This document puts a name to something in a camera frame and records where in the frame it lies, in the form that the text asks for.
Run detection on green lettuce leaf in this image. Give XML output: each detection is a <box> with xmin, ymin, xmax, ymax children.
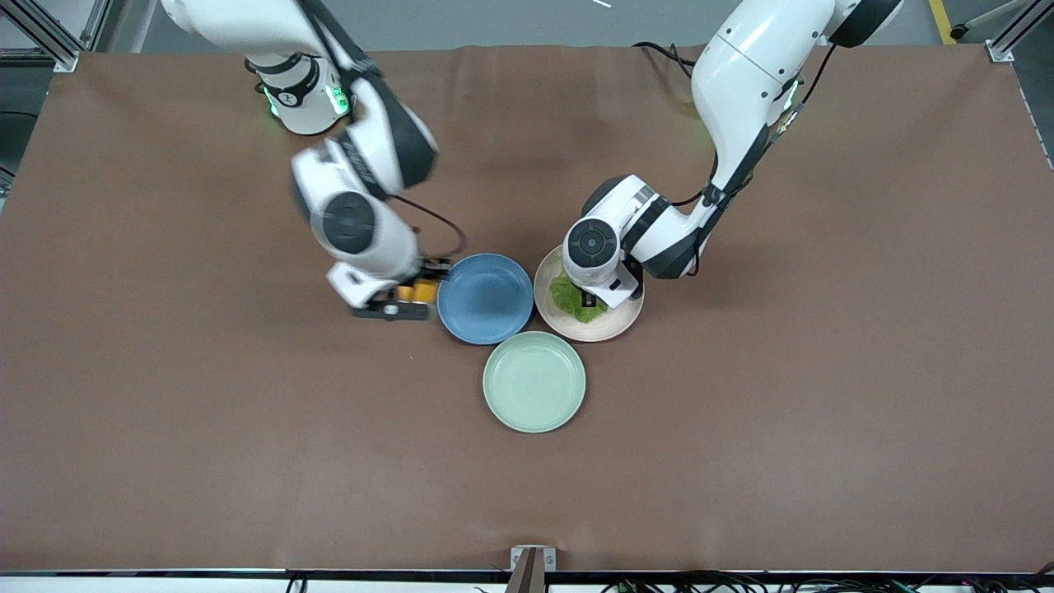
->
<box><xmin>549</xmin><ymin>272</ymin><xmax>610</xmax><ymax>324</ymax></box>

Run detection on beige plate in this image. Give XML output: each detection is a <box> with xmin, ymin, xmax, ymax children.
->
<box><xmin>534</xmin><ymin>245</ymin><xmax>646</xmax><ymax>343</ymax></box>

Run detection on blue plate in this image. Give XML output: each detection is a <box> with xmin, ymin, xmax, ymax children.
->
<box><xmin>436</xmin><ymin>253</ymin><xmax>534</xmax><ymax>345</ymax></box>

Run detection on pale green plate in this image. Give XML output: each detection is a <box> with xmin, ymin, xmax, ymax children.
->
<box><xmin>483</xmin><ymin>331</ymin><xmax>587</xmax><ymax>434</ymax></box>

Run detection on brown table mat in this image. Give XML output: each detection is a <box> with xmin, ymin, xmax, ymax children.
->
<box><xmin>0</xmin><ymin>43</ymin><xmax>1054</xmax><ymax>573</ymax></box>

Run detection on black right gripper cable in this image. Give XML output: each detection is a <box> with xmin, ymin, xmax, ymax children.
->
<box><xmin>387</xmin><ymin>194</ymin><xmax>468</xmax><ymax>263</ymax></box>

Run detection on black left base cable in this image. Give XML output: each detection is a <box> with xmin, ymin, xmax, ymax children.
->
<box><xmin>632</xmin><ymin>40</ymin><xmax>701</xmax><ymax>83</ymax></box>

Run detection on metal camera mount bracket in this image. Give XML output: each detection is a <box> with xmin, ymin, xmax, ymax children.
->
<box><xmin>504</xmin><ymin>545</ymin><xmax>557</xmax><ymax>593</ymax></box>

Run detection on aluminium frame post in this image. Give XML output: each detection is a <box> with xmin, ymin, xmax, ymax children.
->
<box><xmin>0</xmin><ymin>0</ymin><xmax>83</xmax><ymax>73</ymax></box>
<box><xmin>951</xmin><ymin>0</ymin><xmax>1054</xmax><ymax>63</ymax></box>

